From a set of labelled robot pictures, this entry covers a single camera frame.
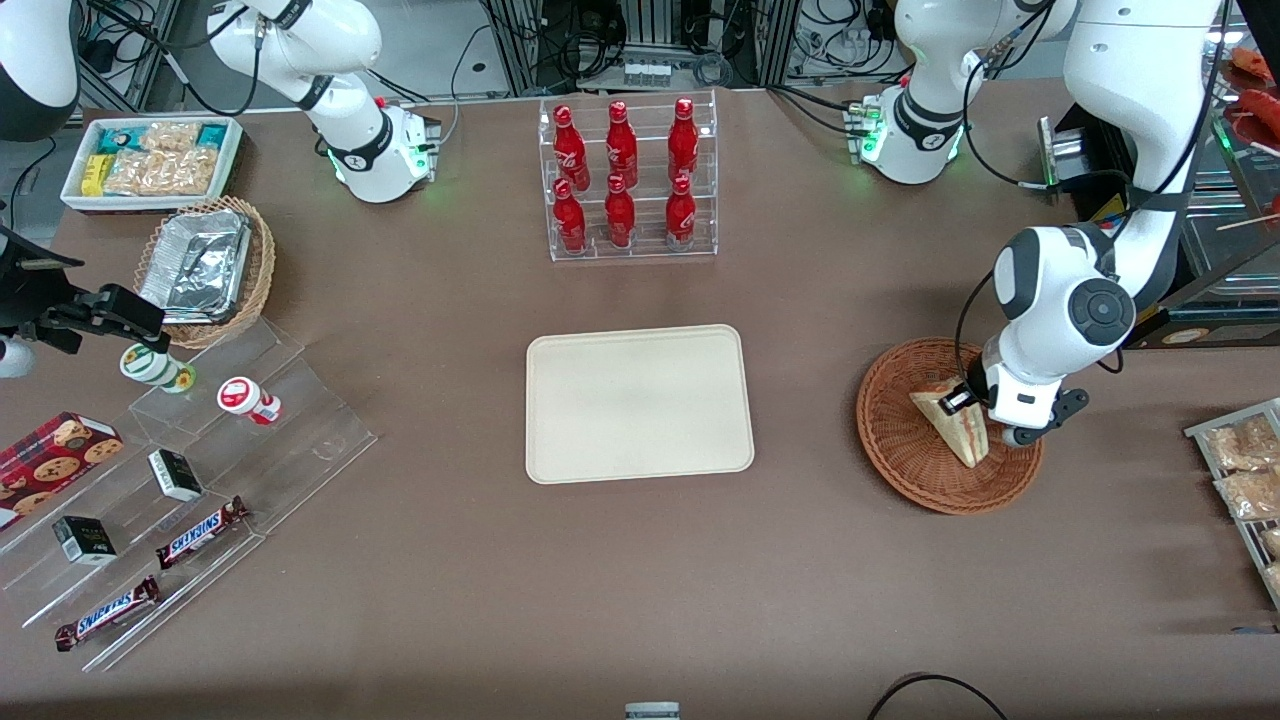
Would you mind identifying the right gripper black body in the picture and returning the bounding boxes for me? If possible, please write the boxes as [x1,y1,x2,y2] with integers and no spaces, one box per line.
[0,226,99,333]

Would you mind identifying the triangle sandwich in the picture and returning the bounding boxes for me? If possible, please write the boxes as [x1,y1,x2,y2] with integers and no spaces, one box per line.
[908,378,993,469]

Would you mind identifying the brown round wicker basket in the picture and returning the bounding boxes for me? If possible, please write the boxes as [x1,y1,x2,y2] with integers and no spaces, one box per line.
[856,337,1044,516]

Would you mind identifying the light wicker basket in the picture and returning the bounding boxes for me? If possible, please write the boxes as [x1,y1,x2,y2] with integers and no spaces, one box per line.
[133,196,277,351]

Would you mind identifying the cream plastic tray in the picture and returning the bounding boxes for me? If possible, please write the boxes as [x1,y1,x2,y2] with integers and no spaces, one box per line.
[525,324,756,486]

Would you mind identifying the green sunflower white cup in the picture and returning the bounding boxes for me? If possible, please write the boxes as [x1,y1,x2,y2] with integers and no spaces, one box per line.
[119,342,198,394]

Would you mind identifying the silver foil packet stack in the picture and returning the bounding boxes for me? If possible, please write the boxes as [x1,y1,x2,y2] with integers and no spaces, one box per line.
[138,208,253,323]

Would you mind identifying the white snack bin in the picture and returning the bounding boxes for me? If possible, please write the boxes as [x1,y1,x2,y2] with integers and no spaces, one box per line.
[60,115,245,215]

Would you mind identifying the red tartan cookie box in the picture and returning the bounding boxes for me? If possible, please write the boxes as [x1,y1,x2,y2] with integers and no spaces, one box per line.
[0,411,126,531]

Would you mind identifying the red lidded white cup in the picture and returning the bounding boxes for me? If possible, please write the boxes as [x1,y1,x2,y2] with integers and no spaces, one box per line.
[217,376,283,426]

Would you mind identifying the large rice cracker bag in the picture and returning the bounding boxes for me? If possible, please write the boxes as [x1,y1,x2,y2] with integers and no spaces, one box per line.
[105,148,223,198]

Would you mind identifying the small black carton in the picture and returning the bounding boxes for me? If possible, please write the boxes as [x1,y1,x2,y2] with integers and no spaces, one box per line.
[52,515,118,566]
[148,448,205,502]

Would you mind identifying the small rice cracker bag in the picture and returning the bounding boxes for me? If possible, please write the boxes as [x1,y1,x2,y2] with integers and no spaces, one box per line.
[140,120,201,153]

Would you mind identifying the clear acrylic stepped shelf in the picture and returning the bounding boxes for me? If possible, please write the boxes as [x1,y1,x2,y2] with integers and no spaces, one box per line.
[0,315,379,673]

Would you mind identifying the Snickers chocolate bar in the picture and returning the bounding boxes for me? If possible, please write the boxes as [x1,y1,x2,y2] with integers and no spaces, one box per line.
[155,496,251,571]
[55,575,163,653]

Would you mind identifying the black food warmer machine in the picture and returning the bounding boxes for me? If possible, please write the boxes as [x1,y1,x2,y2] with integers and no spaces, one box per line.
[1038,0,1280,351]

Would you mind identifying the steel warmer pan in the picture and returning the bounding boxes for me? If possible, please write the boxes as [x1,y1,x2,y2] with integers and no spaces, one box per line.
[1185,190,1280,286]

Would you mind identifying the red cola bottle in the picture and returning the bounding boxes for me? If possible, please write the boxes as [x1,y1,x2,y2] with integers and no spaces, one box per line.
[553,103,591,191]
[668,97,701,183]
[604,174,637,249]
[665,174,698,251]
[605,100,639,189]
[553,178,589,254]

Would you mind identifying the clear acrylic bottle rack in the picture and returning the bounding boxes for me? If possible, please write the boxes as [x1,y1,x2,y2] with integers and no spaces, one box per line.
[538,88,719,263]

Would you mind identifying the grey wire snack tray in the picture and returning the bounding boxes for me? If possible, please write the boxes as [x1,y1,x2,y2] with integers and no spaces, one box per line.
[1185,398,1280,611]

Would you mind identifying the black looped cable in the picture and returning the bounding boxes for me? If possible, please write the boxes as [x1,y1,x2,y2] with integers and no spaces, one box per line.
[865,673,1011,720]

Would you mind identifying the aluminium frame post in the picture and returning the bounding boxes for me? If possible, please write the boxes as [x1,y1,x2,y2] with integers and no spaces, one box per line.
[755,0,801,89]
[485,0,541,96]

